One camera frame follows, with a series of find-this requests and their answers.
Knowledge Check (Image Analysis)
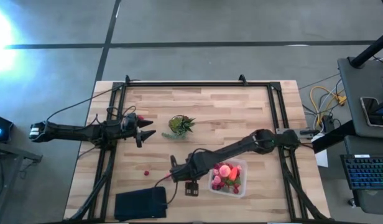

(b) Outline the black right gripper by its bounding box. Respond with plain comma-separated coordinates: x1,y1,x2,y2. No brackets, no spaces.
168,154,211,184

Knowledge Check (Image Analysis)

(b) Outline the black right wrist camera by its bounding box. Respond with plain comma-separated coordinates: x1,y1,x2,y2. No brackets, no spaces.
184,181,200,197

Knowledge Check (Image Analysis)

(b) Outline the yellow cable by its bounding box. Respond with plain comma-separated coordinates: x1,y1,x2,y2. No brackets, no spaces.
308,86,348,124

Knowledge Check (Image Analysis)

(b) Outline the black aluminium rig frame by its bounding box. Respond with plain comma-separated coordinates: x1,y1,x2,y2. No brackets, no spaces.
67,74,329,223

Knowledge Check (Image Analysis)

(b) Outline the clear plastic tupperware container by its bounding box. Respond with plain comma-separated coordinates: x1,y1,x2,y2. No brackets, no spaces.
208,157,249,198

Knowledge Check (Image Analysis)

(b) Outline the white paper sheet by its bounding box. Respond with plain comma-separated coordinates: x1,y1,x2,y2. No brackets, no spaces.
314,149,330,168

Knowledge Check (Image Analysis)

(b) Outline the pink yellow peach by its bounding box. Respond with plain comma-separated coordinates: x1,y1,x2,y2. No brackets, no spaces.
218,164,232,178

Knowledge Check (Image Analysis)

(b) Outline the black smartphone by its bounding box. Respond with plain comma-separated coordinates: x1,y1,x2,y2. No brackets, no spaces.
359,96,383,128

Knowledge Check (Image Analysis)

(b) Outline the long black arm cable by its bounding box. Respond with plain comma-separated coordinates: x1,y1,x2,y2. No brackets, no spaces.
45,79,139,125

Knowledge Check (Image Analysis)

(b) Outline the keyboard with rainbow backlight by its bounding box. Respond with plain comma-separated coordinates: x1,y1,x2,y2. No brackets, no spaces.
339,154,383,191

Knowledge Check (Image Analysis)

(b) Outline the grey metal stand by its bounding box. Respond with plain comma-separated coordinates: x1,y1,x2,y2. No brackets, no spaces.
0,139,43,215

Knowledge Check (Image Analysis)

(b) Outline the black camera cable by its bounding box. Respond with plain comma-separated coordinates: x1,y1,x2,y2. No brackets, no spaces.
152,175,180,206
104,105,137,124

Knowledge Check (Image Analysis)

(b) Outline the black right camera cable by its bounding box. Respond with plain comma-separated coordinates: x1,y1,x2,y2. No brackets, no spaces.
152,175,180,206

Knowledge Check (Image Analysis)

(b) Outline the grey desk top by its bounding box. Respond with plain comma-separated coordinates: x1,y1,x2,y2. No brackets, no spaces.
343,135,383,216

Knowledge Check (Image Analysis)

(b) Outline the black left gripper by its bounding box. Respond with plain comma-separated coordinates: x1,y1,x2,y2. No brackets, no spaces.
122,112,157,149

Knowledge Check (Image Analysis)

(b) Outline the black left camera cable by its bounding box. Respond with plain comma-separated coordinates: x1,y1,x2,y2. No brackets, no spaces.
104,105,137,124

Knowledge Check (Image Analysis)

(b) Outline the black round pole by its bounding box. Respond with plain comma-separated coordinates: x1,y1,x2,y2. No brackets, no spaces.
349,28,383,68

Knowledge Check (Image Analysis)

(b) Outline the green potted succulent plant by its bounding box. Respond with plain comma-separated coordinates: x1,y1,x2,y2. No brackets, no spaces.
160,114,197,140

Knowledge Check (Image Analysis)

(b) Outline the black power strip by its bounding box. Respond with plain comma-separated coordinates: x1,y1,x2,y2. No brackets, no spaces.
321,114,336,133

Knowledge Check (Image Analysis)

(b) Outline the grey cart top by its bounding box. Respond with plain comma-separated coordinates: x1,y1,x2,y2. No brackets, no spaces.
336,57,383,139

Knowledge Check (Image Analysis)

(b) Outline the black device blue light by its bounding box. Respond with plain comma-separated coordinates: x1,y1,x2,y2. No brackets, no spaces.
0,113,14,144

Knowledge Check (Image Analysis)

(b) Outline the black cart bar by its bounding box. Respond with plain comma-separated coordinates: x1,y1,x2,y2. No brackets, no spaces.
311,119,357,154

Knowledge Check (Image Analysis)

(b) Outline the dark blue folded cloth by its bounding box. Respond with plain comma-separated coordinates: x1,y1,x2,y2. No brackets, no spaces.
113,185,168,222

